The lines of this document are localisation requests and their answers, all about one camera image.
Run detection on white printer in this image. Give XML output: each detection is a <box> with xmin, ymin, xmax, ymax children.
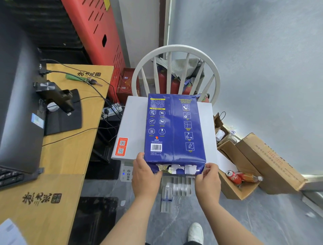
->
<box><xmin>111</xmin><ymin>95</ymin><xmax>219</xmax><ymax>213</ymax></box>

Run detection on brown paper bag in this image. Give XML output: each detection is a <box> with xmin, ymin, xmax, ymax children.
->
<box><xmin>213</xmin><ymin>112</ymin><xmax>231</xmax><ymax>144</ymax></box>

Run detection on black slatted cabinet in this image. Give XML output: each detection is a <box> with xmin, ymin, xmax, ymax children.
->
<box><xmin>0</xmin><ymin>0</ymin><xmax>91</xmax><ymax>64</ymax></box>

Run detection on white power strip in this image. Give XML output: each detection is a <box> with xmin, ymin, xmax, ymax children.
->
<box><xmin>102</xmin><ymin>103</ymin><xmax>124</xmax><ymax>116</ymax></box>

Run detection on person's left hand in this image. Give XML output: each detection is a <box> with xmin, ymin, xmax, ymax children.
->
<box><xmin>132</xmin><ymin>152</ymin><xmax>163</xmax><ymax>200</ymax></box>

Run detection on black keyboard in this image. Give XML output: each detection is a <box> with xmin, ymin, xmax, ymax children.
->
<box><xmin>0</xmin><ymin>166</ymin><xmax>45</xmax><ymax>191</ymax></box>

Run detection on person's left forearm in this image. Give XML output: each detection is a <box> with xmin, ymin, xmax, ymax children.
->
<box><xmin>101</xmin><ymin>196</ymin><xmax>154</xmax><ymax>245</ymax></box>

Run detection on blue paper ream pack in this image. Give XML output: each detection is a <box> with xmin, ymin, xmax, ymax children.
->
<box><xmin>144</xmin><ymin>93</ymin><xmax>207</xmax><ymax>176</ymax></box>

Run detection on large closed cardboard box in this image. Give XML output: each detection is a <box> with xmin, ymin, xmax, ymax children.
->
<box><xmin>236</xmin><ymin>132</ymin><xmax>307</xmax><ymax>195</ymax></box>

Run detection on white shoe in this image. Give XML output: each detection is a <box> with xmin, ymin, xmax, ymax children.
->
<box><xmin>187</xmin><ymin>222</ymin><xmax>204</xmax><ymax>245</ymax></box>

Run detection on keys with green tag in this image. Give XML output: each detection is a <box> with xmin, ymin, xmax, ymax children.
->
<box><xmin>65</xmin><ymin>73</ymin><xmax>103</xmax><ymax>87</ymax></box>

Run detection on grey plastic bag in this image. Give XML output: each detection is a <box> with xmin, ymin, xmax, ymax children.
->
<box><xmin>154</xmin><ymin>57</ymin><xmax>205</xmax><ymax>82</ymax></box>

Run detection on plastic tea bottle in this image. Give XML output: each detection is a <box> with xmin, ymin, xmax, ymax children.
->
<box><xmin>237</xmin><ymin>173</ymin><xmax>263</xmax><ymax>183</ymax></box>

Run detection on white paper sheet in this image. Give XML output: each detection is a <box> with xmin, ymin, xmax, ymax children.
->
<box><xmin>0</xmin><ymin>218</ymin><xmax>27</xmax><ymax>245</ymax></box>

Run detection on white wooden chair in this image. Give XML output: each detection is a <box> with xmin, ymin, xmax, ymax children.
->
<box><xmin>132</xmin><ymin>44</ymin><xmax>221</xmax><ymax>106</ymax></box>

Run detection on open cardboard box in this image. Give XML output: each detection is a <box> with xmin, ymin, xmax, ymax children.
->
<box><xmin>217</xmin><ymin>140</ymin><xmax>260</xmax><ymax>201</ymax></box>

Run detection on person's right hand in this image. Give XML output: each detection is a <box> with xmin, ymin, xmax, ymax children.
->
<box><xmin>194</xmin><ymin>163</ymin><xmax>222</xmax><ymax>206</ymax></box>

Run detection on dark red gift box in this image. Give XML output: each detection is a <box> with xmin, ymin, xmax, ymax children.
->
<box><xmin>116</xmin><ymin>67</ymin><xmax>141</xmax><ymax>104</ymax></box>

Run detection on black computer monitor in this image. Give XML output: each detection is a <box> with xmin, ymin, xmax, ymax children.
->
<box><xmin>0</xmin><ymin>15</ymin><xmax>47</xmax><ymax>175</ymax></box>

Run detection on red metal cabinet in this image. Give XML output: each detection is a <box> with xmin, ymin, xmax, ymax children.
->
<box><xmin>61</xmin><ymin>0</ymin><xmax>127</xmax><ymax>103</ymax></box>

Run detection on black glossy panel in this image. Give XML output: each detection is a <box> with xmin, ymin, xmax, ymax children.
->
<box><xmin>69</xmin><ymin>197</ymin><xmax>119</xmax><ymax>245</ymax></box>

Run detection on person's right forearm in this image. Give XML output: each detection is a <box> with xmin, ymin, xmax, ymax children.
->
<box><xmin>202</xmin><ymin>199</ymin><xmax>264</xmax><ymax>245</ymax></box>

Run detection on thick black cable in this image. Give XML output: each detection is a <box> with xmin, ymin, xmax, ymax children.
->
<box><xmin>39</xmin><ymin>68</ymin><xmax>121</xmax><ymax>121</ymax></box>

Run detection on red soda can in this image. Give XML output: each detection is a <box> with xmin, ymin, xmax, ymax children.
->
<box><xmin>226</xmin><ymin>170</ymin><xmax>243</xmax><ymax>186</ymax></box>

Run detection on thin black cable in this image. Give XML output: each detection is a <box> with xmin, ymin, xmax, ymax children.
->
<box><xmin>41</xmin><ymin>127</ymin><xmax>119</xmax><ymax>147</ymax></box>

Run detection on orange code sticker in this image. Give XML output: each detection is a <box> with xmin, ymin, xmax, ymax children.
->
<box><xmin>115</xmin><ymin>137</ymin><xmax>129</xmax><ymax>157</ymax></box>

